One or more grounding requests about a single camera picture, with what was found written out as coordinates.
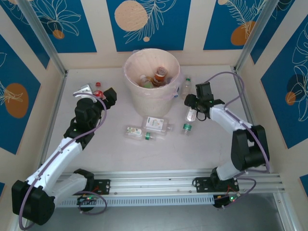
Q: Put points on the flat square clear bottle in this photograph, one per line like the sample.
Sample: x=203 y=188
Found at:
x=154 y=122

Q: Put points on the pink translucent bin liner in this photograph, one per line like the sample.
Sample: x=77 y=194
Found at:
x=178 y=83

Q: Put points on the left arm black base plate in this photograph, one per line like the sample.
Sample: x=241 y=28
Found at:
x=103 y=186

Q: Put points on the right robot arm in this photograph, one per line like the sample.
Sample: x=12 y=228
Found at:
x=250 y=151

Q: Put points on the aluminium side rail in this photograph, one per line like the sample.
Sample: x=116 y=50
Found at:
x=58 y=101
x=249 y=110

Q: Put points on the green label plastic bottle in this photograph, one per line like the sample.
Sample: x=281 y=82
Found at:
x=146 y=84

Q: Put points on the small green band bottle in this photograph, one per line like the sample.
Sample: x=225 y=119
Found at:
x=186 y=127

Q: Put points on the cream plastic bin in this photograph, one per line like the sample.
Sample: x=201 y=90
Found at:
x=149 y=103

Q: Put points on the green neck clear bottle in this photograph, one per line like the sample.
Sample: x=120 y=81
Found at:
x=186 y=87

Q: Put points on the aluminium frame post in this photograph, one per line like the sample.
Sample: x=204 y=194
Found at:
x=48 y=43
x=255 y=36

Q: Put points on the red white label bottle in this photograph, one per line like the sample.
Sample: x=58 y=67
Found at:
x=191 y=116

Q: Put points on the aluminium mounting rail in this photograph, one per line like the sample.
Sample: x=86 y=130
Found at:
x=154 y=183

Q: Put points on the red label cola bottle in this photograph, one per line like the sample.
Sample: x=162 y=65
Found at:
x=98 y=92

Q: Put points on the brown label plastic bottle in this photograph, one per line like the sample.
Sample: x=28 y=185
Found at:
x=160 y=77

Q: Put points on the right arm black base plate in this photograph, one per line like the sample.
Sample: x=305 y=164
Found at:
x=202 y=184

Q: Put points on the grey metal sheet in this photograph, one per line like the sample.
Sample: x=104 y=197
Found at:
x=154 y=221

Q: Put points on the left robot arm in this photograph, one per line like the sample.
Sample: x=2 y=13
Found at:
x=55 y=158

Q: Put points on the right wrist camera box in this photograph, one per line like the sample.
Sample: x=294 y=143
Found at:
x=204 y=90

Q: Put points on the blue label plastic bottle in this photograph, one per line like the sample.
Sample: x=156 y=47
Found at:
x=177 y=92

